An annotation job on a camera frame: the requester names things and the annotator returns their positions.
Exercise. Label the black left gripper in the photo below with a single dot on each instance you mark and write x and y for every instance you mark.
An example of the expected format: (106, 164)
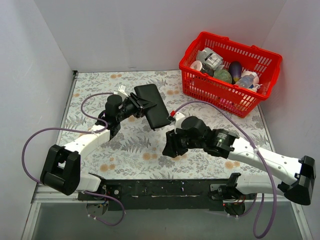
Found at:
(136, 103)

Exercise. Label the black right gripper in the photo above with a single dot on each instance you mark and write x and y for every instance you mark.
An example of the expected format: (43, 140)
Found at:
(177, 143)

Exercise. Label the black zippered tool case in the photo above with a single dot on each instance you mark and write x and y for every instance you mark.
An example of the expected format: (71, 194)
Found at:
(154, 108)

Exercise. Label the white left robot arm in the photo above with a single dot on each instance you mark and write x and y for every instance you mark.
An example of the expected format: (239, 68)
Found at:
(62, 167)

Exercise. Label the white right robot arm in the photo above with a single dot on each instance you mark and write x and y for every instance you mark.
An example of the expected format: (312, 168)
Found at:
(293, 178)

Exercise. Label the floral patterned table mat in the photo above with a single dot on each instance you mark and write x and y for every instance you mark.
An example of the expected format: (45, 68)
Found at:
(136, 151)

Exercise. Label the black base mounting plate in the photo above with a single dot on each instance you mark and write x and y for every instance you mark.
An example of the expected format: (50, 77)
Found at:
(173, 194)

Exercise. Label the white pink cup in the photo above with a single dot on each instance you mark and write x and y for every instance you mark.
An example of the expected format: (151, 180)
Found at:
(197, 66)

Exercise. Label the grey foil snack pouch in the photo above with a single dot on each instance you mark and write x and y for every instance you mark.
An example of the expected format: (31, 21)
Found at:
(210, 58)

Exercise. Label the green textured ball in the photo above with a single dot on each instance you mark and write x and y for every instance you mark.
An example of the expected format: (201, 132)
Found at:
(223, 75)

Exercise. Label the clear plastic bottle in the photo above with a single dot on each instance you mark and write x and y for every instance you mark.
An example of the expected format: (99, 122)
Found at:
(246, 81)

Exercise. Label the purple toy eggplant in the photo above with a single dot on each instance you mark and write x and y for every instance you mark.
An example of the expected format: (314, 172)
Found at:
(235, 70)

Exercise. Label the white round toy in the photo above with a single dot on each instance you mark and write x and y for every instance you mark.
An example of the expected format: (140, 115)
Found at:
(256, 85)

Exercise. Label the red plastic shopping basket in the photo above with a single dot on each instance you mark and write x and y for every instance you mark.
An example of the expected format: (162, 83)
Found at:
(228, 97)

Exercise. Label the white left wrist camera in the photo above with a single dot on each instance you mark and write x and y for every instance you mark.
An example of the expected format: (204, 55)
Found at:
(122, 91)

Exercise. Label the aluminium frame rail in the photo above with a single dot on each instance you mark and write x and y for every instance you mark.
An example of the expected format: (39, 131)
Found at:
(44, 194)

